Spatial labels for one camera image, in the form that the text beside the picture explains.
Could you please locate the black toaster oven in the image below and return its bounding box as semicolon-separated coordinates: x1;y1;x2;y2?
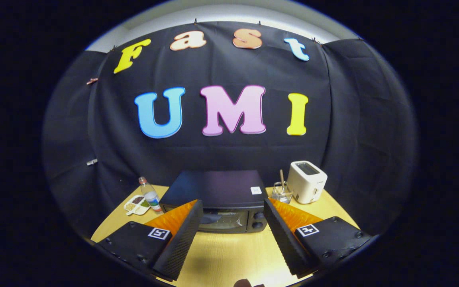
159;170;269;234

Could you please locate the white divided snack dish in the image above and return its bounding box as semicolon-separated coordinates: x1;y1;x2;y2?
124;195;151;216

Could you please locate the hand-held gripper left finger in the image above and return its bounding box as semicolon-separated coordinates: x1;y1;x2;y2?
95;199;204;281

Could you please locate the white toaster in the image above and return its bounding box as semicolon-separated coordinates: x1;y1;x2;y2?
287;161;328;204

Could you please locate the clear glass holder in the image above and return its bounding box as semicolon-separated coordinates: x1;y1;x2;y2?
271;181;293;204

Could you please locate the clear plastic water bottle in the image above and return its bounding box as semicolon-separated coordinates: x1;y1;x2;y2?
139;177;162;212

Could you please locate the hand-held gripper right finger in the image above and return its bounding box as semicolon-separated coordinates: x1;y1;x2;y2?
263;198;374;279

